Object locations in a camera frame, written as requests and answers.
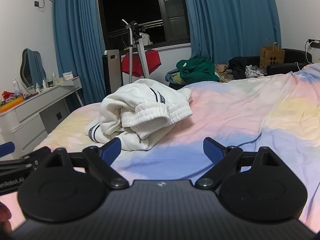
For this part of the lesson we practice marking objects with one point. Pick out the white dresser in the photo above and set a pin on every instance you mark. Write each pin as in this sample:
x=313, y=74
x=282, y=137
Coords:
x=27, y=110

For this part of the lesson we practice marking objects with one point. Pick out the blue curtain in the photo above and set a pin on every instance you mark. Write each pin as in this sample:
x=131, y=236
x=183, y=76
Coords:
x=75, y=42
x=225, y=17

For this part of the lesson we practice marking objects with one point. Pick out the dark clothes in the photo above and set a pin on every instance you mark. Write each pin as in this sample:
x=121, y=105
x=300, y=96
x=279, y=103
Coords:
x=237, y=67

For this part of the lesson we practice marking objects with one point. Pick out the pastel blanket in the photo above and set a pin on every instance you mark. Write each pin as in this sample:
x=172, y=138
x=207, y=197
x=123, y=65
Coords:
x=225, y=105

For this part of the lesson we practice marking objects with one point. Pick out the garment steamer stand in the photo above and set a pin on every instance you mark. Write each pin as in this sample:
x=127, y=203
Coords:
x=143, y=52

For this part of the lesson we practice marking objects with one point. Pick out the wavy-framed mirror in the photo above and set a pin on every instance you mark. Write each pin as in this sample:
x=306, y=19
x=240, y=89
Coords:
x=32, y=67

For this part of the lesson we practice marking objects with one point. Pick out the white spray bottle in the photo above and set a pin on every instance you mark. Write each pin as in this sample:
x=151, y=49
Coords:
x=16, y=87

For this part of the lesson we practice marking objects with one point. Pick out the brown paper bag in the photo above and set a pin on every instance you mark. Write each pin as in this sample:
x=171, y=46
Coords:
x=271, y=56

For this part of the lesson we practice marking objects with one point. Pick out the white sweatshirt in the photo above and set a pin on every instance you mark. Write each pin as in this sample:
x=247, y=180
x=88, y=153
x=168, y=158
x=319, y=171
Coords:
x=112, y=105

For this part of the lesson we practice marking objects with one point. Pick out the green garment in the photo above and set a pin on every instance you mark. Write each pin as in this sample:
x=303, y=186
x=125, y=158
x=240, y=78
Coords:
x=197, y=72

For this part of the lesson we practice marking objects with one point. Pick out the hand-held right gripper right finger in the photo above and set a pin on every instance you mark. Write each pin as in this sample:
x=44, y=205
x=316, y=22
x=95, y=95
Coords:
x=212, y=147

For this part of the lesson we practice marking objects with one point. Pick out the beige clothes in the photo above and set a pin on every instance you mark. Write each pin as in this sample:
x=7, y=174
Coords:
x=223, y=73

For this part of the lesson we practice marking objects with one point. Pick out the red garment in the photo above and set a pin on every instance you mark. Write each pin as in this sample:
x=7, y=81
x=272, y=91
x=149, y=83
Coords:
x=152, y=63

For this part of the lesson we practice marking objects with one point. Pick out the person's left hand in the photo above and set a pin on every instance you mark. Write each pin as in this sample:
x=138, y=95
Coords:
x=4, y=216

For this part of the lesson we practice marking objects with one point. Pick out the white patterned cloth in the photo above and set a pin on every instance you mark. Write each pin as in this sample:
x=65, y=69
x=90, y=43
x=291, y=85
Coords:
x=253, y=72

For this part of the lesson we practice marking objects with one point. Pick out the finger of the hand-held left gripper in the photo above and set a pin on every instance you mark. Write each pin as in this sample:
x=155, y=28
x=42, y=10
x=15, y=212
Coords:
x=6, y=148
x=30, y=158

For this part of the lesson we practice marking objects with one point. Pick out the orange box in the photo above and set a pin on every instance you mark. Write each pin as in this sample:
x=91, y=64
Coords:
x=11, y=103

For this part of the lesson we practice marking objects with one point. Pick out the hanging white garment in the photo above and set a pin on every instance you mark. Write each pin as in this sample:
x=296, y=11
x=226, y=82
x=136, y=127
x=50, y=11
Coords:
x=145, y=39

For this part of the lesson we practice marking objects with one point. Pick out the white tissue box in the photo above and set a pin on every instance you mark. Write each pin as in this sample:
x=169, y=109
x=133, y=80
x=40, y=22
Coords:
x=67, y=76

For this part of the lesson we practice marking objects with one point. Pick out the black sofa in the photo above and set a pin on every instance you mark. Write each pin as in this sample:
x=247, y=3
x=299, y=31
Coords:
x=292, y=57

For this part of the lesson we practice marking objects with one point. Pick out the black wall switch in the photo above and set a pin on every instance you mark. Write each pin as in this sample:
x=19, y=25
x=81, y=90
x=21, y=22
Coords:
x=36, y=4

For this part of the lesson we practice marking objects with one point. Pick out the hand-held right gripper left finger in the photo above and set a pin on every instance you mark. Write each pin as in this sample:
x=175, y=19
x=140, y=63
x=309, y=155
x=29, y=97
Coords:
x=112, y=147

